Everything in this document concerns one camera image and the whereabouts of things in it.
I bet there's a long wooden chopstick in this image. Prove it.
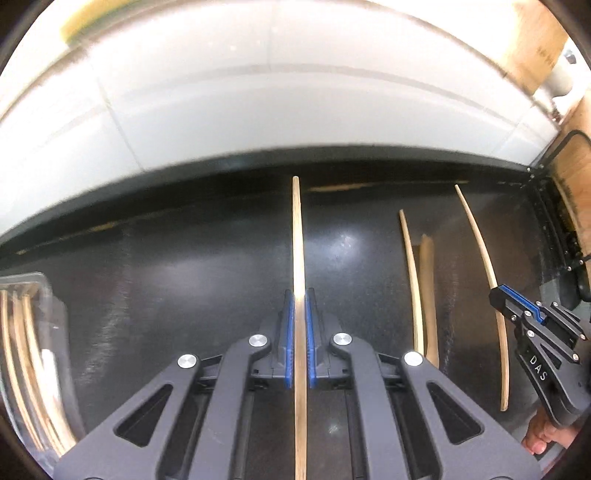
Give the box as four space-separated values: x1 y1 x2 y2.
293 176 308 480

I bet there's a person's right hand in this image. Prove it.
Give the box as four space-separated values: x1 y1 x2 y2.
521 407 582 455

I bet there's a tan plastic spoon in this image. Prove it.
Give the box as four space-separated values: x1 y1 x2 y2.
419 234 440 368

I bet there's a clear plastic utensil tray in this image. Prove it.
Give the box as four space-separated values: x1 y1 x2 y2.
1 272 85 475

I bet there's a yellow sponge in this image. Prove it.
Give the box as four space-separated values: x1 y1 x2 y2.
60 0 132 43

